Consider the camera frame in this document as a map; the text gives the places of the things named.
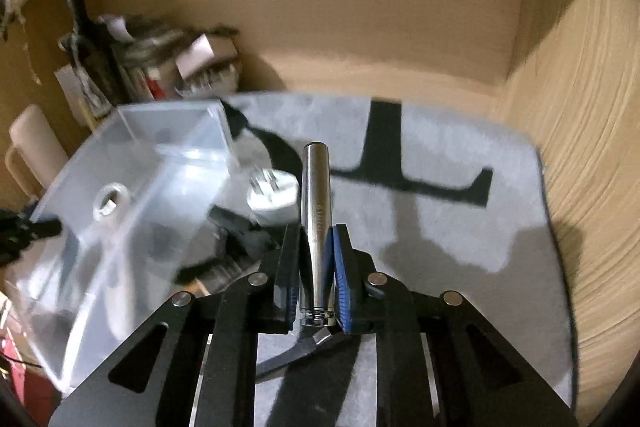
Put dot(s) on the grey rug with letters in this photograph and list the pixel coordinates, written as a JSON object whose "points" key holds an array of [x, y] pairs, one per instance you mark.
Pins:
{"points": [[441, 201]]}

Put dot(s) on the clear plastic storage bin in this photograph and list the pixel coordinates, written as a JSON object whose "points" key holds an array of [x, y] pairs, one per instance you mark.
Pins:
{"points": [[80, 294]]}

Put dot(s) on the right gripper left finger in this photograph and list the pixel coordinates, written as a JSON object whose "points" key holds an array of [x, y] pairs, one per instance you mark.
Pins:
{"points": [[193, 361]]}

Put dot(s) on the white bowl of stones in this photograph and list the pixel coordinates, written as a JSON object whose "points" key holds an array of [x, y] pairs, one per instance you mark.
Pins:
{"points": [[214, 82]]}

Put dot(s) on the small white cardboard box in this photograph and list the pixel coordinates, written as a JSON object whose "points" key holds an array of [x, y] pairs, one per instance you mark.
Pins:
{"points": [[203, 52]]}

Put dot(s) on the pink mug with handle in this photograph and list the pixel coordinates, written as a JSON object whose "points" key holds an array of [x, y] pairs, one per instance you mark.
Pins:
{"points": [[35, 156]]}

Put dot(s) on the black gold lighter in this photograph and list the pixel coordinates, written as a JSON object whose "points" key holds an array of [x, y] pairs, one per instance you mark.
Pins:
{"points": [[214, 275]]}

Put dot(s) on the dark wine bottle elephant label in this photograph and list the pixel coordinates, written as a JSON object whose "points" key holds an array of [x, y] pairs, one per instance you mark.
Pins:
{"points": [[94, 57]]}

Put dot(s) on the white plug adapter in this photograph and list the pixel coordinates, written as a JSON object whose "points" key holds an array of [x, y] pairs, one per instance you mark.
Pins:
{"points": [[273, 197]]}

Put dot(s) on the silver metal tube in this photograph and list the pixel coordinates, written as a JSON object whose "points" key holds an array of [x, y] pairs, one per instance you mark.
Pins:
{"points": [[316, 258]]}

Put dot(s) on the white handheld facial massager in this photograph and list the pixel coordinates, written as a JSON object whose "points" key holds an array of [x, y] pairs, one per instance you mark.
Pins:
{"points": [[112, 202]]}

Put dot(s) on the stack of books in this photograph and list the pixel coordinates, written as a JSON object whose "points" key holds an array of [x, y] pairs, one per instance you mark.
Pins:
{"points": [[146, 52]]}

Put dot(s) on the white handwritten note paper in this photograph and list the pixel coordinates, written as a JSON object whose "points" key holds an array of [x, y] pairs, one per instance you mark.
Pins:
{"points": [[71, 88]]}

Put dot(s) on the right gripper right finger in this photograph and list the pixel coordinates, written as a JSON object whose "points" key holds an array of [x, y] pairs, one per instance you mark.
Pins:
{"points": [[439, 361]]}

